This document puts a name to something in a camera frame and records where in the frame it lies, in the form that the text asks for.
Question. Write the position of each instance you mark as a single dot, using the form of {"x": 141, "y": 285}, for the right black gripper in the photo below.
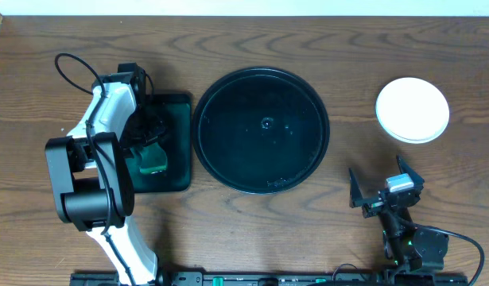
{"x": 357, "y": 198}

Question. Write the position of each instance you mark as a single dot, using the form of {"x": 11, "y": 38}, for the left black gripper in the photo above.
{"x": 147, "y": 129}

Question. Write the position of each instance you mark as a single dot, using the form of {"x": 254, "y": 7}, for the green sponge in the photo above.
{"x": 154, "y": 159}

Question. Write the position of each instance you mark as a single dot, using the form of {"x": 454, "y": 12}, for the pink white plate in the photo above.
{"x": 412, "y": 110}

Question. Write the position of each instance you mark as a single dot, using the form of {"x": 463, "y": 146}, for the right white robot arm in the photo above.
{"x": 418, "y": 253}

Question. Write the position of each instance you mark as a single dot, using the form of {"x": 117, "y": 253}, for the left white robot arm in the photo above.
{"x": 90, "y": 171}

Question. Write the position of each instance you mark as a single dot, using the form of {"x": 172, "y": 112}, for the black rectangular water tray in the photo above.
{"x": 175, "y": 110}

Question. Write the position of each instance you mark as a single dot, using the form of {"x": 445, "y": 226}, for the black round tray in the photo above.
{"x": 260, "y": 130}

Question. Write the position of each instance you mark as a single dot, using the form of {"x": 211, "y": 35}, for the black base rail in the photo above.
{"x": 339, "y": 277}

